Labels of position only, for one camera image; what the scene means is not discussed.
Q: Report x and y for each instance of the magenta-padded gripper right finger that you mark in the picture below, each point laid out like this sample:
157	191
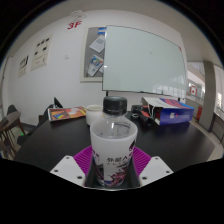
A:
155	168

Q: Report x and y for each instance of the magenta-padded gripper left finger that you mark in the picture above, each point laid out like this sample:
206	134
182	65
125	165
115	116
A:
68	166

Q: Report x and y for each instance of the clear bottle with white label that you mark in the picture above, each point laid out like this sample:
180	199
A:
113	143

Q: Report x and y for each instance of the black and red tool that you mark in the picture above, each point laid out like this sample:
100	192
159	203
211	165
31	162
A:
144	116

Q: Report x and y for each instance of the colourful printed book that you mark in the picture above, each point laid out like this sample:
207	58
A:
66	113

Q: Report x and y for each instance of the white mug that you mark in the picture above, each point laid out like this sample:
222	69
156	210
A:
93	115

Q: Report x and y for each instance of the small black flag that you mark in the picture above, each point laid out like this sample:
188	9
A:
57	103

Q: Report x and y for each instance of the dark wooden chair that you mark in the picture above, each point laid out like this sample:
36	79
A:
10	123

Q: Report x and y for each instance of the red hanging sign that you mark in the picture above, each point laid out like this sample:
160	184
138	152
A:
193	90

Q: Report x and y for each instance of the glass whiteboard on stand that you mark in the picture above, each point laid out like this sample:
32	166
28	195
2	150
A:
143	60

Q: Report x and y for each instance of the grey pin board with papers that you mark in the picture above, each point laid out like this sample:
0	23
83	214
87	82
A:
91	53

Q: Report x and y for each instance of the small white wall poster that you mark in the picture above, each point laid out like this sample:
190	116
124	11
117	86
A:
23	66

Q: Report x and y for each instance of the large white wall poster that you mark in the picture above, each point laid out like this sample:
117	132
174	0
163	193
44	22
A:
41	53

